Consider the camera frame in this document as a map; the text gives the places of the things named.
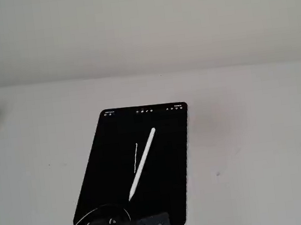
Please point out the white stylus pencil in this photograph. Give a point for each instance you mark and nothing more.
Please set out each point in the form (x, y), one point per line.
(145, 157)

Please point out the black screen silver tablet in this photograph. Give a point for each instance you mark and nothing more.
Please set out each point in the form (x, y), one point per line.
(167, 157)

